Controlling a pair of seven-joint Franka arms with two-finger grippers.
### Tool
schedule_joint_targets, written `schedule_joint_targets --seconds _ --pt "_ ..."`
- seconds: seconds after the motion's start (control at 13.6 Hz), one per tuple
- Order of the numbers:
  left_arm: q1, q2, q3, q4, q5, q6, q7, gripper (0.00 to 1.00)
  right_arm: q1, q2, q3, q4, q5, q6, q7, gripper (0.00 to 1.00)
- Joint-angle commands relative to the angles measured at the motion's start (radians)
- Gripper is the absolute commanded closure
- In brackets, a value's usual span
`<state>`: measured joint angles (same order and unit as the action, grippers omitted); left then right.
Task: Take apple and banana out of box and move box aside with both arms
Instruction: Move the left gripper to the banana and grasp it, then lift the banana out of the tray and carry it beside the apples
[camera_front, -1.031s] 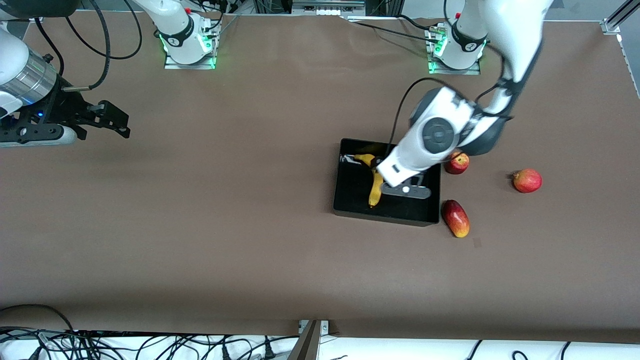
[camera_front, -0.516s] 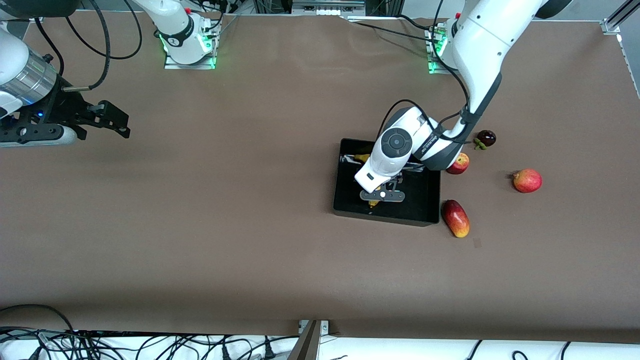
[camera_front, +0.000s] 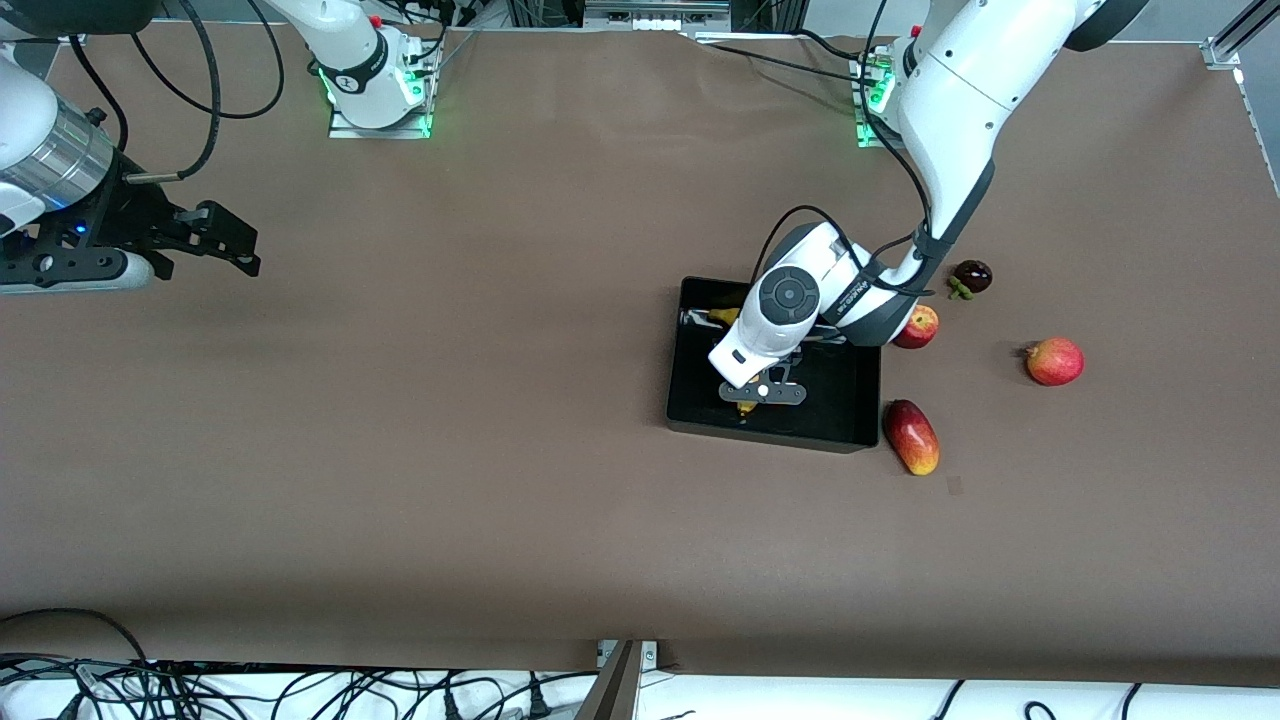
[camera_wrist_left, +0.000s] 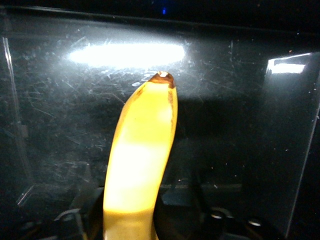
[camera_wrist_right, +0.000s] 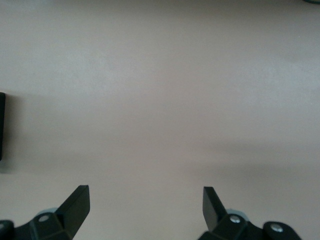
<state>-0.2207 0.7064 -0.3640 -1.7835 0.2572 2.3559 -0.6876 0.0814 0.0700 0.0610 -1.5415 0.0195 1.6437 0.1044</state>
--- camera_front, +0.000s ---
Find black rectangular plastic box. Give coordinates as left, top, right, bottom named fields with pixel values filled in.
left=665, top=276, right=884, bottom=455

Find black cables across table edge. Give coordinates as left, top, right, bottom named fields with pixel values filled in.
left=700, top=28, right=873, bottom=89

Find black cable with metal plug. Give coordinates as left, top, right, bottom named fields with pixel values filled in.
left=126, top=0, right=226, bottom=183

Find dark metal post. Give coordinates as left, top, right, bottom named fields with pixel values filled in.
left=574, top=640, right=643, bottom=720

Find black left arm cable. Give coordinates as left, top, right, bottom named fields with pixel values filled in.
left=754, top=0, right=951, bottom=299

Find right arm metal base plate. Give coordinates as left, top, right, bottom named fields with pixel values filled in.
left=328, top=45, right=434, bottom=140

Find red yellow apple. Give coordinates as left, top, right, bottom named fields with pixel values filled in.
left=892, top=305, right=941, bottom=350

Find black arched floor cable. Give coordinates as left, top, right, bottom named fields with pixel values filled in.
left=0, top=607, right=153, bottom=666

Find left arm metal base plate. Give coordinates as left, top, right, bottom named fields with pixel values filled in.
left=856, top=58, right=909, bottom=151

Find black looping arm cable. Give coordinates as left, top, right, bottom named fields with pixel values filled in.
left=132, top=0, right=286, bottom=120

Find yellow banana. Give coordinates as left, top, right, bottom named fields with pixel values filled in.
left=708, top=306, right=759, bottom=416

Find red apple on right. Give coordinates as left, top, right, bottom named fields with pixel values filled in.
left=1024, top=337, right=1085, bottom=387

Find dark purple mangosteen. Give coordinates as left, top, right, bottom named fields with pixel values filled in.
left=947, top=259, right=994, bottom=301

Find aluminium corner profile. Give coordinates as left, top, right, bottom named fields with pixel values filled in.
left=1204, top=0, right=1280, bottom=71

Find red yellow mango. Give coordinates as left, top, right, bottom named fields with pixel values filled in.
left=883, top=399, right=941, bottom=477

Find short black arm cable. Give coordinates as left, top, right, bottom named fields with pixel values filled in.
left=70, top=34, right=131, bottom=153

